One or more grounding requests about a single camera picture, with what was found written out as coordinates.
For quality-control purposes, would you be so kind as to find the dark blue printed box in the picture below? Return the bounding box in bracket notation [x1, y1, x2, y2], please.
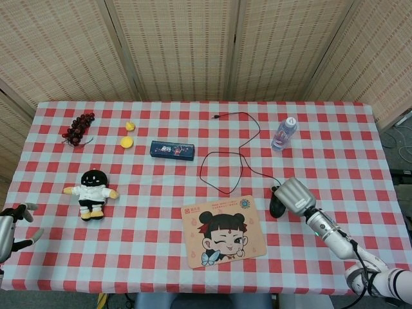
[149, 140, 196, 162]

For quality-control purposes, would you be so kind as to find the white floor cable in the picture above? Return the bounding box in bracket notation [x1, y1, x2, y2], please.
[382, 124, 412, 162]

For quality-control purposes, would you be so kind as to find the woven bamboo folding screen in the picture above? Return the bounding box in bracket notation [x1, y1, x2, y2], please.
[0, 0, 412, 207]

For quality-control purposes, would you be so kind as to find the black computer mouse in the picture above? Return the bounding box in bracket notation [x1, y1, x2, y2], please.
[268, 185, 287, 219]

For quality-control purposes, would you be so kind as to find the black floor device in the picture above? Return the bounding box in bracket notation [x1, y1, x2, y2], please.
[389, 167, 412, 182]

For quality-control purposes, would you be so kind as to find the dark red grape bunch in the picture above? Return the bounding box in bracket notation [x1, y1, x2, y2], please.
[61, 111, 96, 148]

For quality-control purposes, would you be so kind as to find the red white checkered tablecloth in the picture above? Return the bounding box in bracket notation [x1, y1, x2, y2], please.
[0, 100, 407, 297]

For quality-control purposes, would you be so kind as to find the clear plastic water bottle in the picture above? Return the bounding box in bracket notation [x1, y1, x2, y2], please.
[270, 116, 299, 152]

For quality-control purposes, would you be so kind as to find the blue grey chair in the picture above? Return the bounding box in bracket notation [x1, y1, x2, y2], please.
[134, 292, 274, 309]

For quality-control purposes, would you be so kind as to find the black-headed plush doll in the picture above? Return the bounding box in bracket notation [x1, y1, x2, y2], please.
[62, 169, 120, 222]

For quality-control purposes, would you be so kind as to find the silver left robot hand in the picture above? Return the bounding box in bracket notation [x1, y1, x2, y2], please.
[0, 202, 45, 263]

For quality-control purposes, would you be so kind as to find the cartoon girl mouse pad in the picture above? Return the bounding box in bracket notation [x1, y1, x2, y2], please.
[180, 194, 268, 270]

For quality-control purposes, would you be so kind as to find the thin black mouse cable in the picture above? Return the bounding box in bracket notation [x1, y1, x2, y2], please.
[199, 111, 281, 194]

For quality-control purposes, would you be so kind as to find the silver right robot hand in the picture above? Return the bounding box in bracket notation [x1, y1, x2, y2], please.
[272, 177, 318, 217]

